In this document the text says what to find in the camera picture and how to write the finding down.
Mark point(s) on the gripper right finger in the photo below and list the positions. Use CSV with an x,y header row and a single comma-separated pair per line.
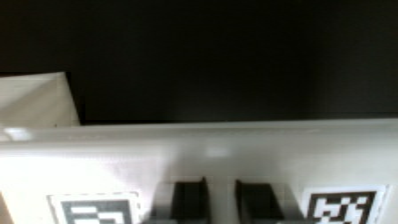
x,y
256,203

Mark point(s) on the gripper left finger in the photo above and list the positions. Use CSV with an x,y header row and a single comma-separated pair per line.
x,y
190,203

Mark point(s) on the white cabinet body box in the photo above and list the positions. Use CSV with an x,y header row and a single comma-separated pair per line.
x,y
36,100

